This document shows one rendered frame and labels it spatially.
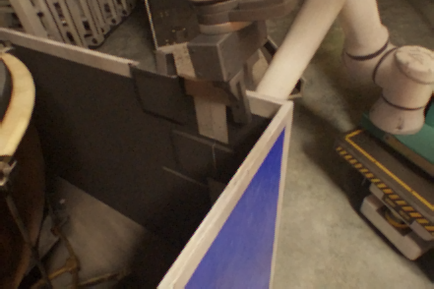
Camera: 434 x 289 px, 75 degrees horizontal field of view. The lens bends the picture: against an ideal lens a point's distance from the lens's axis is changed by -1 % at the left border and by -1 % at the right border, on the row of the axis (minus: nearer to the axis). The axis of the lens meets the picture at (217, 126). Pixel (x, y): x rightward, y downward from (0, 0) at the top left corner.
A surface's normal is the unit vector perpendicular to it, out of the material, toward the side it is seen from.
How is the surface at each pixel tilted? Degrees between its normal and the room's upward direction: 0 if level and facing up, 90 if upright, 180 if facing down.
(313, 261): 0
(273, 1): 86
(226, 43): 80
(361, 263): 0
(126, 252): 0
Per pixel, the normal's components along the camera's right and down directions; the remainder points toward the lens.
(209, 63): -0.52, 0.59
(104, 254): -0.08, -0.75
